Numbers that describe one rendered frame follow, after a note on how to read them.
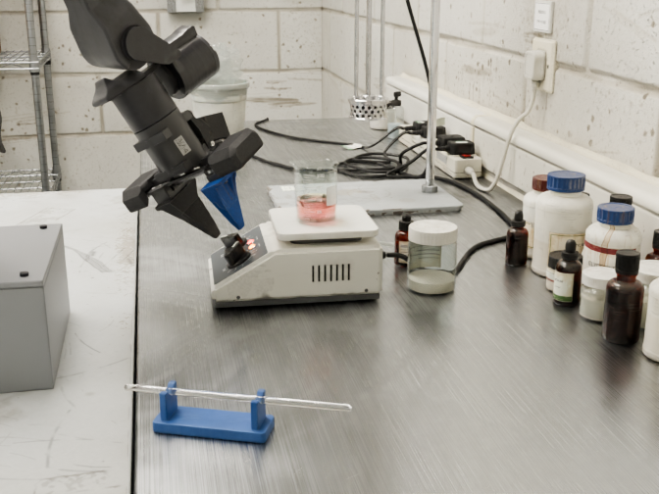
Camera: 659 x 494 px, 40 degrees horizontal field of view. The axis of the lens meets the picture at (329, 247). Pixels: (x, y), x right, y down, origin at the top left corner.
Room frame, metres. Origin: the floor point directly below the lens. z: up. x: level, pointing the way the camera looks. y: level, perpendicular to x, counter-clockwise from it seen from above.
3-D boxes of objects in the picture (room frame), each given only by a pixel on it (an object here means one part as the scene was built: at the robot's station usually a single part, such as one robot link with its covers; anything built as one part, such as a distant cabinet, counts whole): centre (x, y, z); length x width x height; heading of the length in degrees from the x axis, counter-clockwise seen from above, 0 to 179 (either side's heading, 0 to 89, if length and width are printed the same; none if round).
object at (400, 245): (1.15, -0.10, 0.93); 0.03 x 0.03 x 0.07
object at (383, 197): (1.49, -0.05, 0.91); 0.30 x 0.20 x 0.01; 101
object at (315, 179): (1.05, 0.02, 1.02); 0.06 x 0.05 x 0.08; 77
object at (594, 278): (0.96, -0.31, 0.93); 0.05 x 0.05 x 0.05
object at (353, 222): (1.06, 0.01, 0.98); 0.12 x 0.12 x 0.01; 9
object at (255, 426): (0.70, 0.10, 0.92); 0.10 x 0.03 x 0.04; 79
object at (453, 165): (1.85, -0.22, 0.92); 0.40 x 0.06 x 0.04; 11
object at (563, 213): (1.12, -0.30, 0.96); 0.07 x 0.07 x 0.13
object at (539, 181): (1.19, -0.29, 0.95); 0.06 x 0.06 x 0.11
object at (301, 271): (1.05, 0.04, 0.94); 0.22 x 0.13 x 0.08; 99
